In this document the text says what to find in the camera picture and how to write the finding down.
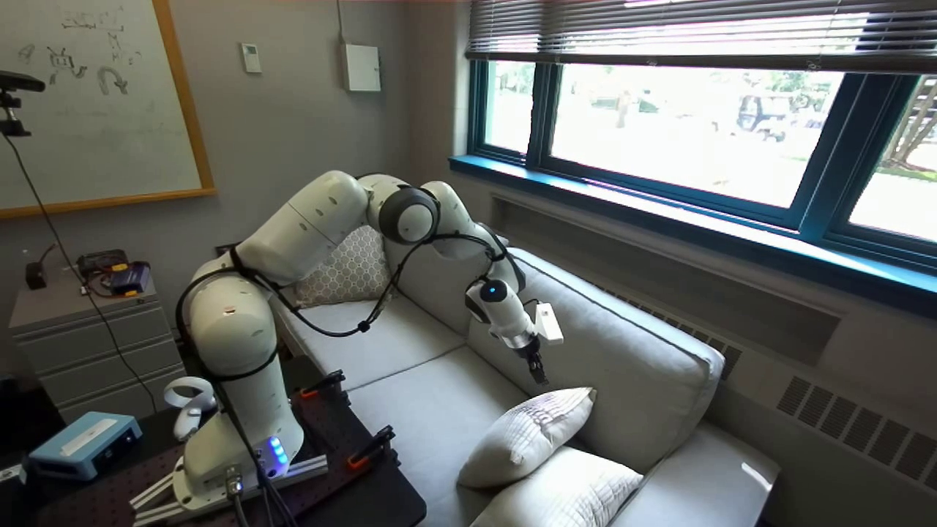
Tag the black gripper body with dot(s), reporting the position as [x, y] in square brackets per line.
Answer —
[532, 350]

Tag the small cream pleated pillow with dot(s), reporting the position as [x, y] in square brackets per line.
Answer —
[561, 492]
[523, 439]

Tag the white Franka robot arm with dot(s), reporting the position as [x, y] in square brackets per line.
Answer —
[245, 331]

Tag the grey fabric sofa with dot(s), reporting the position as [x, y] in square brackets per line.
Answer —
[605, 361]

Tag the black orange bar clamp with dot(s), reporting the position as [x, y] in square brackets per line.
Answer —
[369, 449]
[318, 386]

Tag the black robot table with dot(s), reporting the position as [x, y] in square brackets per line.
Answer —
[369, 499]

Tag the aluminium robot mounting plate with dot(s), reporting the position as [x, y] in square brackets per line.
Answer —
[293, 471]

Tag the wide blue framed window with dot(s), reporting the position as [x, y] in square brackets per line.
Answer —
[682, 126]

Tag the white VR controller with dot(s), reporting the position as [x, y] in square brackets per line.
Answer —
[185, 426]

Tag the grey window blinds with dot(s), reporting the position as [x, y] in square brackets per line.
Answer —
[682, 29]

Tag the grey filing cabinet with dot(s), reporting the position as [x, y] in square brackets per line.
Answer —
[76, 341]

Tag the light blue box device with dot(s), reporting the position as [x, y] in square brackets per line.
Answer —
[82, 439]

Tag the wood framed whiteboard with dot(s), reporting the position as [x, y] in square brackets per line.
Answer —
[90, 98]

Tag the white wall box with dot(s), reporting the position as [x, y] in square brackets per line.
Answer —
[360, 67]

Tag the wall radiator vent grille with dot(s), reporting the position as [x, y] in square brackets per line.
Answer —
[860, 433]

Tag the white wall thermostat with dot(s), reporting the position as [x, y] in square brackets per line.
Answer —
[249, 60]

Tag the black camera on tripod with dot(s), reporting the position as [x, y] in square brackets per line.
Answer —
[19, 83]

